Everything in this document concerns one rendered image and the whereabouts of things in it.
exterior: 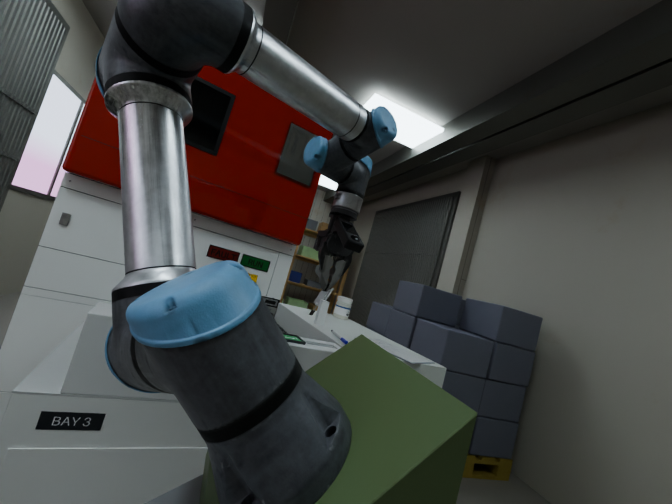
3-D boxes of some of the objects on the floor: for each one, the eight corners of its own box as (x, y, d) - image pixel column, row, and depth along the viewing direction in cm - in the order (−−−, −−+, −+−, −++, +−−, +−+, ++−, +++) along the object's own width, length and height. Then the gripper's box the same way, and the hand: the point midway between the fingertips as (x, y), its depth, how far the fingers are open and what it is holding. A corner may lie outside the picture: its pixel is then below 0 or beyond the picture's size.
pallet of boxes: (508, 481, 241) (545, 318, 251) (414, 473, 213) (460, 291, 223) (414, 402, 363) (441, 294, 373) (346, 390, 336) (378, 275, 346)
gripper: (349, 218, 89) (328, 291, 87) (321, 207, 85) (299, 283, 83) (365, 217, 81) (343, 296, 79) (336, 205, 77) (311, 288, 75)
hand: (326, 286), depth 79 cm, fingers closed
